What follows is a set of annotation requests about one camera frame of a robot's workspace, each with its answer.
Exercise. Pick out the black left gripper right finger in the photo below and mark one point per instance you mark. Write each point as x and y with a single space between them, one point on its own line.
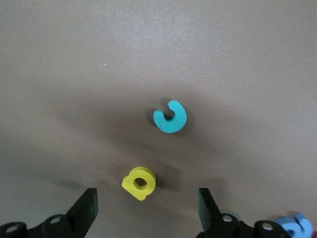
210 213

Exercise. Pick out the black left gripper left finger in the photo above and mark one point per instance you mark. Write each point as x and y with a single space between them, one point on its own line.
85 210

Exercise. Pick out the yellow foam letter d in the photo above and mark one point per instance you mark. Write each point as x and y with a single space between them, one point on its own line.
131 188

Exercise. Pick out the teal foam letter c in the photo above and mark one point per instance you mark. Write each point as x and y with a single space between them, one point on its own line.
173 126

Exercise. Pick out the light blue foam letter a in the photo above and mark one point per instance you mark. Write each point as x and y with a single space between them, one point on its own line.
297 226

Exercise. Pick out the brown table cover mat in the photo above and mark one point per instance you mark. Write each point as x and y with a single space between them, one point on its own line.
74 74

